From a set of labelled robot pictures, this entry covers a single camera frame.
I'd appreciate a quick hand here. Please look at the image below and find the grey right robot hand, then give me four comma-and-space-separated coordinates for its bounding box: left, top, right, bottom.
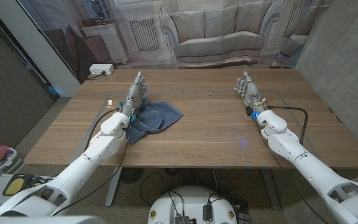
234, 70, 267, 113

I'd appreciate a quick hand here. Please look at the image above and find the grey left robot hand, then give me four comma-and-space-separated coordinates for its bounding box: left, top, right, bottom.
121, 71, 149, 116

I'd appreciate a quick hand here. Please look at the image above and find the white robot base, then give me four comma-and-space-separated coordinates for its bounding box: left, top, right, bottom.
147, 185, 239, 224

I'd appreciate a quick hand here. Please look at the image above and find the blue-grey towel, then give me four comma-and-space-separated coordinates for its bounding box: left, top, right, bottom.
126, 96, 184, 146

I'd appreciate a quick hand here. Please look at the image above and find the white power strip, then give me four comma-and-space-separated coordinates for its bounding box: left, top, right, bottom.
88, 63, 115, 76

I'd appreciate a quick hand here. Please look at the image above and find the printed living room backdrop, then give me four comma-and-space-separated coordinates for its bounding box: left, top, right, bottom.
16, 0, 333, 85

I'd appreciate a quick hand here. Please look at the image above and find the round black floor object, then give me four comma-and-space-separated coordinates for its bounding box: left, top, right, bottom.
119, 167, 144, 185

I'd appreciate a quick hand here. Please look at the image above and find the grey table leg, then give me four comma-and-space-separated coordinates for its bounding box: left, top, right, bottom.
260, 167, 281, 211
104, 167, 122, 208

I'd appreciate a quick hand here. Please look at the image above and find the black adapter box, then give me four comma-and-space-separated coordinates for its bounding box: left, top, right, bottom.
202, 203, 213, 223

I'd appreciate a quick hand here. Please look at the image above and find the yellow black pad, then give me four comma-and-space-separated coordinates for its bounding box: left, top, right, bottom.
31, 175, 50, 187
2, 174, 34, 197

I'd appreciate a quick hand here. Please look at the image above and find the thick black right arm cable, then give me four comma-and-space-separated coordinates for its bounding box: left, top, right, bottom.
265, 105, 310, 146

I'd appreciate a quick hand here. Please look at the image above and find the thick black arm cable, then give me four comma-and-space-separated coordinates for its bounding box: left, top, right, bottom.
265, 105, 310, 146
83, 107, 121, 153

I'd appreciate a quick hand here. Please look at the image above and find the black power strip cable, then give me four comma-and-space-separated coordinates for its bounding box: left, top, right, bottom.
85, 71, 107, 81

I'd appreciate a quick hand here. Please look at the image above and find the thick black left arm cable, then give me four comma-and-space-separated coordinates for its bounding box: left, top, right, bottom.
83, 107, 121, 153

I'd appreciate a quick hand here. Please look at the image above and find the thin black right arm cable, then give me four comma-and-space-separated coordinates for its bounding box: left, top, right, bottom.
253, 119, 329, 224

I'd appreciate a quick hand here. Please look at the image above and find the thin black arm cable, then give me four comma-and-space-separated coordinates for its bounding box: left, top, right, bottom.
50, 123, 132, 217
253, 119, 329, 224

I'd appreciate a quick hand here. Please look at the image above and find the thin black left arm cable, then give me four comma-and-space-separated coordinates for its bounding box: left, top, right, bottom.
50, 123, 132, 217

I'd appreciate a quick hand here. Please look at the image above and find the white wall panel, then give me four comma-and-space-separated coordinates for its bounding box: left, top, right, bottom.
0, 0, 82, 98

